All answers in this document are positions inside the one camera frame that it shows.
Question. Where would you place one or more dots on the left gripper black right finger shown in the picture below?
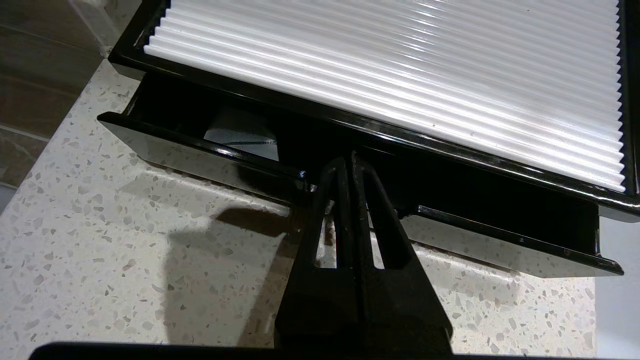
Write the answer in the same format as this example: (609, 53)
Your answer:
(400, 300)

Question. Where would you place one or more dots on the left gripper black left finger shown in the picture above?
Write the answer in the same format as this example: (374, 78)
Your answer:
(315, 300)

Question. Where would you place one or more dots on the black amenity box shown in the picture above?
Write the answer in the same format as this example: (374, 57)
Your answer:
(350, 127)

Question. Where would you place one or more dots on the long white sachet packet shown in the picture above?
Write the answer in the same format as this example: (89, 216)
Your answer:
(240, 132)

